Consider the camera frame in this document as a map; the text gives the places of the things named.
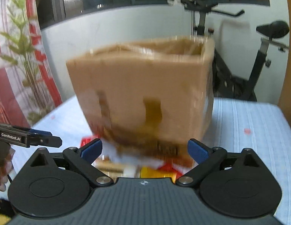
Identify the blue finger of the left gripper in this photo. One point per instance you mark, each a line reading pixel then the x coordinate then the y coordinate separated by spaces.
pixel 42 138

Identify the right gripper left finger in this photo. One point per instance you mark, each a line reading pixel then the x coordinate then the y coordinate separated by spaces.
pixel 80 161

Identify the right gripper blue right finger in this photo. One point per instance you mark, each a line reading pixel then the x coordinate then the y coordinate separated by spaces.
pixel 208 160

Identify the brown cardboard box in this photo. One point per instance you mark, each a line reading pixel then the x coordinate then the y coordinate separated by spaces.
pixel 150 97

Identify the person's left hand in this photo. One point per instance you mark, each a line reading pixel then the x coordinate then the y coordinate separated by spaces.
pixel 6 166

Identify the red snack packet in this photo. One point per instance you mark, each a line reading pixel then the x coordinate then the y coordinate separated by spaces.
pixel 85 140

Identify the wafer biscuit clear pack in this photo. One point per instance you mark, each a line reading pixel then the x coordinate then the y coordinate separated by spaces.
pixel 115 170

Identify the yellow snack packet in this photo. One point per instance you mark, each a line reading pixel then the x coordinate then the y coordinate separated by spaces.
pixel 147 172

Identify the red patterned curtain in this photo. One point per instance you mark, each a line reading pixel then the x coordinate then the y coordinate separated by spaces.
pixel 27 88

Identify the black exercise bike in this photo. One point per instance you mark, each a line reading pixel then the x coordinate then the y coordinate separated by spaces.
pixel 250 50

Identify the metal pole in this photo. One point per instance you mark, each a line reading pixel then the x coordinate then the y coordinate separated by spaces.
pixel 193 20

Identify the white cloth on handlebar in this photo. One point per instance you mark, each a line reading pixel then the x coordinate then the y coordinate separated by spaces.
pixel 174 2

